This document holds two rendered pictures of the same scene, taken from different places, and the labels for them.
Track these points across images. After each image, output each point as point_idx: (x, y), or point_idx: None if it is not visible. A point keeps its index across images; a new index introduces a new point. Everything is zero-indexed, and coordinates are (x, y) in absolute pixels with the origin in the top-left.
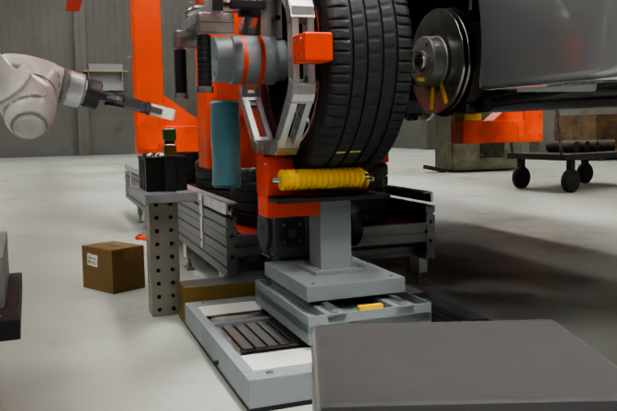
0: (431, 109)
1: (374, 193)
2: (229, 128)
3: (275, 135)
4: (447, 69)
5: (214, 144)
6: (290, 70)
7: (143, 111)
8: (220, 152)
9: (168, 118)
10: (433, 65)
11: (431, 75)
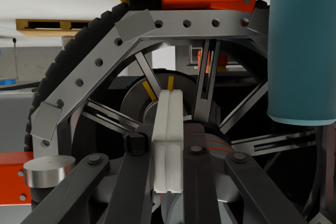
0: (170, 76)
1: None
2: (269, 56)
3: (128, 47)
4: (143, 111)
5: (304, 15)
6: (45, 154)
7: (120, 165)
8: None
9: (159, 99)
10: (144, 117)
11: (148, 108)
